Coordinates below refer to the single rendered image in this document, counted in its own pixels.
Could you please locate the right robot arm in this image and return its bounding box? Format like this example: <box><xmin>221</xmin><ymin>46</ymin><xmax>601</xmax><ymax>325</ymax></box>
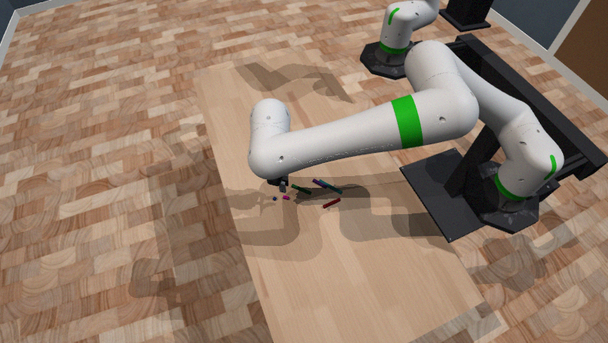
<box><xmin>375</xmin><ymin>0</ymin><xmax>440</xmax><ymax>68</ymax></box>

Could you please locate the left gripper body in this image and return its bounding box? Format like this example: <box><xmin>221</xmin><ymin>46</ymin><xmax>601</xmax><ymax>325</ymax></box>
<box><xmin>267</xmin><ymin>176</ymin><xmax>283</xmax><ymax>186</ymax></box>

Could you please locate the turquoise rod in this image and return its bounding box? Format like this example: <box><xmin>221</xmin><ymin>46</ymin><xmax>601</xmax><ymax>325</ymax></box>
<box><xmin>319</xmin><ymin>179</ymin><xmax>343</xmax><ymax>194</ymax></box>

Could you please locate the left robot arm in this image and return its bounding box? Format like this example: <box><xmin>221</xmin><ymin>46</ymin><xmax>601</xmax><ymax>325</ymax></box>
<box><xmin>247</xmin><ymin>40</ymin><xmax>564</xmax><ymax>213</ymax></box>

